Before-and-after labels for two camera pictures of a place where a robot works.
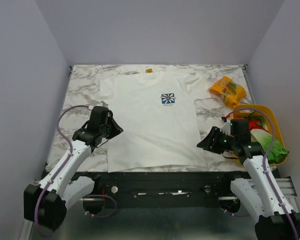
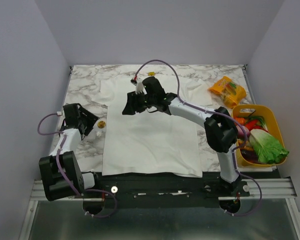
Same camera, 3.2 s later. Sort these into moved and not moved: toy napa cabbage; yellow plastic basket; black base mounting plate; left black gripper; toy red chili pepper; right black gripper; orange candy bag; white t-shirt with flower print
Moved: right black gripper; left black gripper; white t-shirt with flower print
Not moved: toy red chili pepper; toy napa cabbage; orange candy bag; black base mounting plate; yellow plastic basket
